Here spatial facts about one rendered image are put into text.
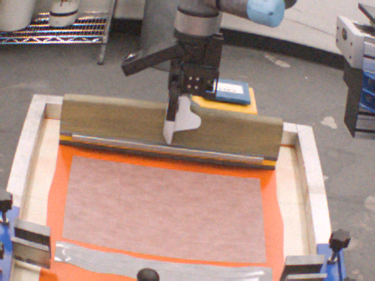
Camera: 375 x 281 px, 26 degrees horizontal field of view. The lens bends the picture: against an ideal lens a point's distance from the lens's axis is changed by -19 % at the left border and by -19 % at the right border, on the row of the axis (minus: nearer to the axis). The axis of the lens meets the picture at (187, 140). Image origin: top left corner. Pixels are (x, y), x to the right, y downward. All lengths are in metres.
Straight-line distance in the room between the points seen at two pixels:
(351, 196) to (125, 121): 2.19
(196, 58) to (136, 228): 0.32
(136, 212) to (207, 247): 0.15
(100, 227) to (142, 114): 0.28
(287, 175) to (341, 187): 2.09
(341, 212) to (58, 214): 2.25
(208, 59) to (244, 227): 0.30
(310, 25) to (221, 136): 3.41
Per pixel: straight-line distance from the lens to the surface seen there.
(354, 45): 1.93
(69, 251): 1.43
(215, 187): 1.70
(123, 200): 1.62
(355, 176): 3.99
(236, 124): 1.73
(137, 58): 1.67
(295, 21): 5.09
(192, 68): 1.66
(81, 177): 1.66
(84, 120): 1.73
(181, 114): 1.70
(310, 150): 1.81
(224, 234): 1.56
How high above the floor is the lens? 1.77
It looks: 26 degrees down
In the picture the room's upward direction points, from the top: 9 degrees clockwise
